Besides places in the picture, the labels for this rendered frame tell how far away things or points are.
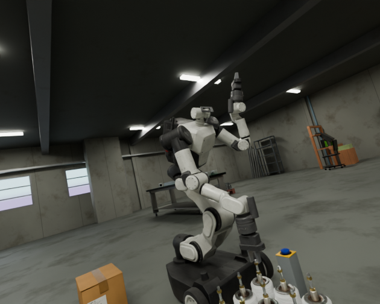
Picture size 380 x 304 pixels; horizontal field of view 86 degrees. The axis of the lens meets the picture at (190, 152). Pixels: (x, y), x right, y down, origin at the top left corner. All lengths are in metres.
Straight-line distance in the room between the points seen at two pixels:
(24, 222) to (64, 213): 1.13
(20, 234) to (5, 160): 2.49
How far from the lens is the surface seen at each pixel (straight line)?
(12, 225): 8.90
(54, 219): 8.86
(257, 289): 1.11
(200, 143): 1.23
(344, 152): 8.84
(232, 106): 1.50
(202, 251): 1.50
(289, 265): 1.18
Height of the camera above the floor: 0.77
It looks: 7 degrees up
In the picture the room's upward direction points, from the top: 13 degrees counter-clockwise
